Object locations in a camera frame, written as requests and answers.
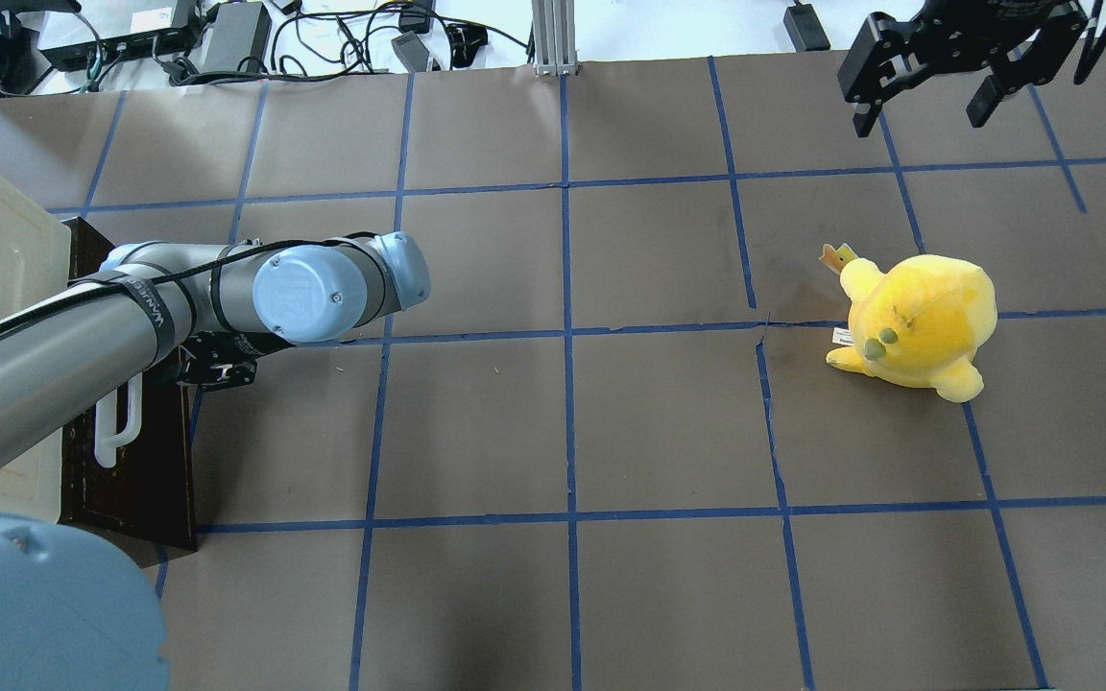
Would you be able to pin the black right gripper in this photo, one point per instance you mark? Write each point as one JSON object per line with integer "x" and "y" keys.
{"x": 971, "y": 38}

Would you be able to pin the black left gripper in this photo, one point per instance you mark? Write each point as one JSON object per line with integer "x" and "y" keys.
{"x": 217, "y": 365}

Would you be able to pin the dark wooden drawer cabinet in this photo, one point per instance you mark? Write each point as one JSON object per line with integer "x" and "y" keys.
{"x": 145, "y": 503}

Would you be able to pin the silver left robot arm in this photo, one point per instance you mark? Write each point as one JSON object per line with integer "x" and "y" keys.
{"x": 76, "y": 613}

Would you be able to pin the yellow plush toy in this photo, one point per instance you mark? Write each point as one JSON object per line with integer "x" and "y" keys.
{"x": 918, "y": 325}

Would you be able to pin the black power adapter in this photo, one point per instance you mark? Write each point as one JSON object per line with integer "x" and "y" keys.
{"x": 237, "y": 34}

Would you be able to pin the aluminium frame post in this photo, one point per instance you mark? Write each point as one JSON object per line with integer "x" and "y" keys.
{"x": 554, "y": 51}

